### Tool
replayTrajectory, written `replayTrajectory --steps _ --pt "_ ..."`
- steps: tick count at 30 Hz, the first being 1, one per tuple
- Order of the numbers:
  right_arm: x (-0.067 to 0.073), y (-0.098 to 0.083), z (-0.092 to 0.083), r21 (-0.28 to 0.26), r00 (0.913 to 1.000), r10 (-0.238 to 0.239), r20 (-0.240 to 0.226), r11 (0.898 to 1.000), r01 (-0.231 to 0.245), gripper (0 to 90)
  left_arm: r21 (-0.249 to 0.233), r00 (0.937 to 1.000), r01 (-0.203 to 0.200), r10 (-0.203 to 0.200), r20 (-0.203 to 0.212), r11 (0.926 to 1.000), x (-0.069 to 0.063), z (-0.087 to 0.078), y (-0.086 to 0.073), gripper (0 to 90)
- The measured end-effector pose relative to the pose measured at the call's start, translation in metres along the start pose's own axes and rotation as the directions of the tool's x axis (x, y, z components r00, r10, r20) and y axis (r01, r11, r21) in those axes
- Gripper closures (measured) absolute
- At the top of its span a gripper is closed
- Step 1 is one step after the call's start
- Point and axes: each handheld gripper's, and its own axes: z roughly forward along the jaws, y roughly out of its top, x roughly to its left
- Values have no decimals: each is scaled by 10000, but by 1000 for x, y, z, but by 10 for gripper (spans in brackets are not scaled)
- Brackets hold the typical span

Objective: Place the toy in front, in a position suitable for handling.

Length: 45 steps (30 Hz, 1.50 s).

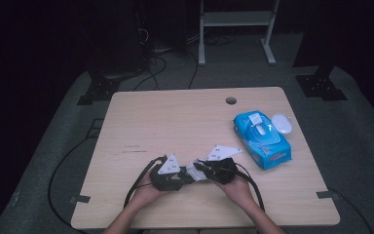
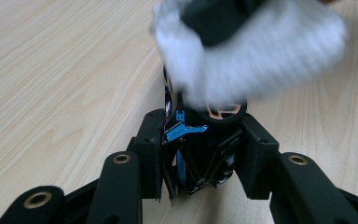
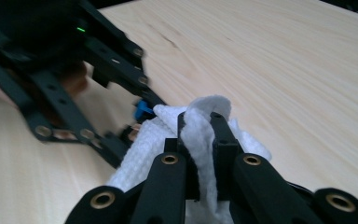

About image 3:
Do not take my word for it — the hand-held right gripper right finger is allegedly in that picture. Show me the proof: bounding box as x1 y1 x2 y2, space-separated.
209 111 241 202

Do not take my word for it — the white wet wipe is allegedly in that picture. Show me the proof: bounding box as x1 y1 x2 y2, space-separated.
105 94 273 224

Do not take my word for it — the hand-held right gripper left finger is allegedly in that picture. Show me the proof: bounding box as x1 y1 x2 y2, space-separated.
163 111 201 202

